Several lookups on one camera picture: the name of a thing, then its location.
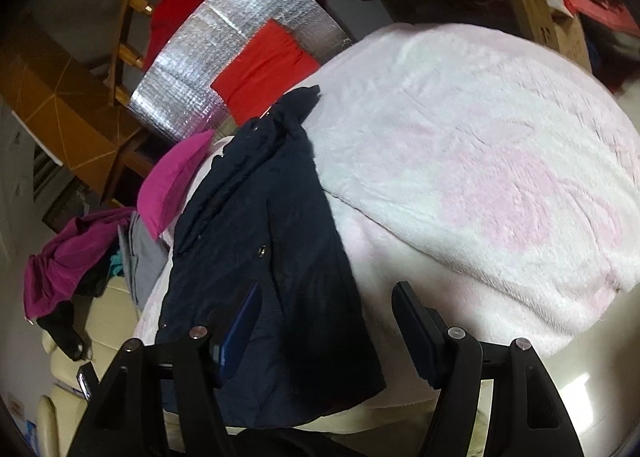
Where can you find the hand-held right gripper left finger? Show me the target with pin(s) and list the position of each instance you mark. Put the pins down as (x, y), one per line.
(240, 322)

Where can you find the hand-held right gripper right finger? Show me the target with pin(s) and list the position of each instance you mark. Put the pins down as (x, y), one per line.
(420, 337)

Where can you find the navy zip jacket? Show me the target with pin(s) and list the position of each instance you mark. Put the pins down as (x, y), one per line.
(265, 217)

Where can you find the grey garment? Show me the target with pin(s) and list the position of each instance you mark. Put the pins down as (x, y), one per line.
(145, 257)

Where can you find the cream leather sofa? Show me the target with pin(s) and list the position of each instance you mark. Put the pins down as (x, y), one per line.
(110, 337)

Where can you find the teal garment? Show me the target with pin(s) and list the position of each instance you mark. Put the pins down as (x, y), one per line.
(117, 263)

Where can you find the person's dark trousers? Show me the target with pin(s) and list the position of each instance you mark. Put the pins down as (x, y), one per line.
(325, 444)

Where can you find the magenta pillow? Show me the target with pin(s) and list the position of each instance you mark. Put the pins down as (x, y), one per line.
(170, 182)

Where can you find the black garment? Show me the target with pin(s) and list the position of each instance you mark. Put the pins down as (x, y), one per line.
(62, 329)

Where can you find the magenta fleece jacket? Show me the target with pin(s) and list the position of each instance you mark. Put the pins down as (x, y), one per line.
(65, 257)

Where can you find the red pillow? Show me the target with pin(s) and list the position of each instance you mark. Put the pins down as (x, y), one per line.
(265, 67)

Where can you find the silver foil insulation panel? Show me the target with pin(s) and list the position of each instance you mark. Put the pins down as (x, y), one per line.
(210, 47)

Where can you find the red bags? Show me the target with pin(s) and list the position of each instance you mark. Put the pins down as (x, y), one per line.
(595, 2)

